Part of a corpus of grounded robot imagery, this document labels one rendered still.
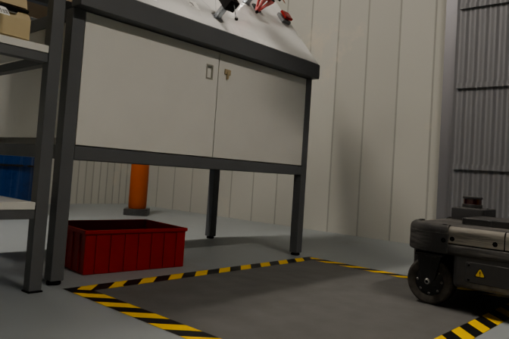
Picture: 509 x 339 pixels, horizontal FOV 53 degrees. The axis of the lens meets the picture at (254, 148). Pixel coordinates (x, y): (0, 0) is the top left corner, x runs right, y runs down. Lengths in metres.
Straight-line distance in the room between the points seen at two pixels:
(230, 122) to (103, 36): 0.60
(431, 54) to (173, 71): 1.86
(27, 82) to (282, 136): 1.02
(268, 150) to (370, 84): 1.39
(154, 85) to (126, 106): 0.13
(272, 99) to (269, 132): 0.14
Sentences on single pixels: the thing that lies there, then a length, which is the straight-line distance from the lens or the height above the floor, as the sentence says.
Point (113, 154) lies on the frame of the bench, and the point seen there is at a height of 0.38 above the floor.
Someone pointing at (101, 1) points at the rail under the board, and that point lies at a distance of 1.62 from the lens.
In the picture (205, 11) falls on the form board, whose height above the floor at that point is 0.94.
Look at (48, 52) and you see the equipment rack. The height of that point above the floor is 0.64.
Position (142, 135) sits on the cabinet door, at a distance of 1.70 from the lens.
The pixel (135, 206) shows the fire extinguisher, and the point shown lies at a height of 0.06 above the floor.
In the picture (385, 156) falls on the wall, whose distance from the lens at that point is 3.27.
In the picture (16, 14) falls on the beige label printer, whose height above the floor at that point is 0.73.
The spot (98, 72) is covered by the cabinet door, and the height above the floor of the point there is 0.63.
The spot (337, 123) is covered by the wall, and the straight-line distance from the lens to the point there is 3.45.
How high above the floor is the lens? 0.35
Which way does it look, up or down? 3 degrees up
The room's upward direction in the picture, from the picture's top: 4 degrees clockwise
